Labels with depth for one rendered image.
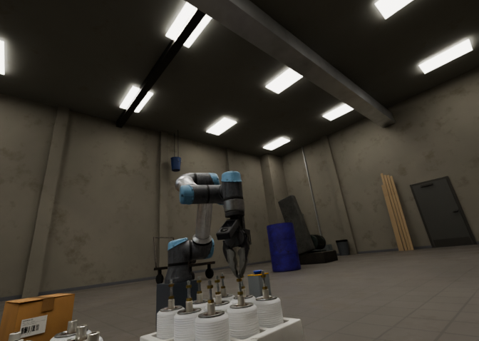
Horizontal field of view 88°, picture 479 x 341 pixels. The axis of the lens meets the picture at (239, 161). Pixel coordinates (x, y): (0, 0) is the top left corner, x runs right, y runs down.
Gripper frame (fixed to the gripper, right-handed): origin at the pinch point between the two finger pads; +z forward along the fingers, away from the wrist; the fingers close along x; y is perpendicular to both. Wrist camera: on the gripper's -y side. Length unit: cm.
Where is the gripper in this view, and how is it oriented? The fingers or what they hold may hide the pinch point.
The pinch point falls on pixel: (238, 272)
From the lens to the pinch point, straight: 88.8
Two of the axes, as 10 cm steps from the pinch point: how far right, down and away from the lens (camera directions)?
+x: -9.3, 2.1, 2.8
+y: 3.4, 3.1, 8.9
